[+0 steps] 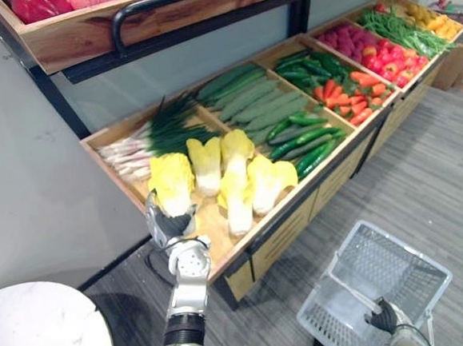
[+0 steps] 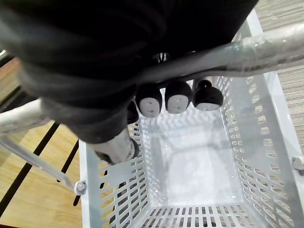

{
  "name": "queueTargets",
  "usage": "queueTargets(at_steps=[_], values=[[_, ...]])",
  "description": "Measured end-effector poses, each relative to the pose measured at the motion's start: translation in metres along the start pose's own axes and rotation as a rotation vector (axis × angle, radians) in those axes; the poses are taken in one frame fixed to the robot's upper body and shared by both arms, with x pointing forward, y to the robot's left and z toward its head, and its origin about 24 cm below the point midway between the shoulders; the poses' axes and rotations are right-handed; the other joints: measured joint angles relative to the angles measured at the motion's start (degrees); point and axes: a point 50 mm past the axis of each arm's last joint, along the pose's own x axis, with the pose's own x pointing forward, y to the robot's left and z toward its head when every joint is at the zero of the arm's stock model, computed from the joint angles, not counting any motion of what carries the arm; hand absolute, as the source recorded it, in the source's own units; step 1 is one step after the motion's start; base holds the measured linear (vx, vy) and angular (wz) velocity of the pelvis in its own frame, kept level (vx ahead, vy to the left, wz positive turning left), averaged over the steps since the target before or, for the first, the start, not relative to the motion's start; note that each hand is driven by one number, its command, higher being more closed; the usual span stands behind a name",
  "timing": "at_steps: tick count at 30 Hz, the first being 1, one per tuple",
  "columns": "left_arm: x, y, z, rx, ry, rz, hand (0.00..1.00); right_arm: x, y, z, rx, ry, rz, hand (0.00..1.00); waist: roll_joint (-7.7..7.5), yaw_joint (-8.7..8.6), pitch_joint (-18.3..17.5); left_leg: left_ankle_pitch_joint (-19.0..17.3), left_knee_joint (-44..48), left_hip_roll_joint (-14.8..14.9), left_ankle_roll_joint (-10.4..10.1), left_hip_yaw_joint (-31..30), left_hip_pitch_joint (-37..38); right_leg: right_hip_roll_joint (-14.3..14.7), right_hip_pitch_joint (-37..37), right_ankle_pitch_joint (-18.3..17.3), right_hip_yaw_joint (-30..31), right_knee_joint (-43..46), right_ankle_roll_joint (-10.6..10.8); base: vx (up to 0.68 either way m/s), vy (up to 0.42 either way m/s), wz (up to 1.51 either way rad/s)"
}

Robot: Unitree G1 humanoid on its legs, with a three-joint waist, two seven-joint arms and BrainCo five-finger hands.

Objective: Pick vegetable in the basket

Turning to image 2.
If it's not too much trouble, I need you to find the right robot hand black cloth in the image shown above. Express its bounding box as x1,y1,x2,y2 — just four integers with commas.
0,0,258,166

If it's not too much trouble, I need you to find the white perforated plastic basket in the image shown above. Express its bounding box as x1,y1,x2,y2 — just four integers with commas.
73,9,304,228

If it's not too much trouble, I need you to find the grey basket carry handle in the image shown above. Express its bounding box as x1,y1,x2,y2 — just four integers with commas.
0,23,304,197

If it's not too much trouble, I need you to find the wooden slatted display shelf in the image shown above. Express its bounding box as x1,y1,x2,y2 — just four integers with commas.
0,49,84,228

